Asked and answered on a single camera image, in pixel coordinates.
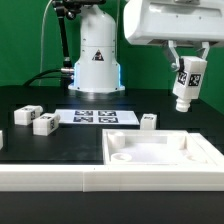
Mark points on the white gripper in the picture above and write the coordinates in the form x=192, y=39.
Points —
x=154, y=22

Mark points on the white square tabletop part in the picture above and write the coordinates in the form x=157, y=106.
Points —
x=152, y=147

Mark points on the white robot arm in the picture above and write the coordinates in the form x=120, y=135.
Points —
x=97, y=70

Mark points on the white tag sheet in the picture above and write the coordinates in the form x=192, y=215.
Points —
x=98, y=117

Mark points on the white right fence rail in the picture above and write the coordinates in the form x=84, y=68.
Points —
x=209, y=149

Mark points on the white fence rail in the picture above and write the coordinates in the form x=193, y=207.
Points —
x=91, y=178
x=209, y=149

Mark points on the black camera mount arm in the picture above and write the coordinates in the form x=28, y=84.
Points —
x=69, y=9

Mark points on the white front fence rail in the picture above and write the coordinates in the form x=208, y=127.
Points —
x=91, y=178

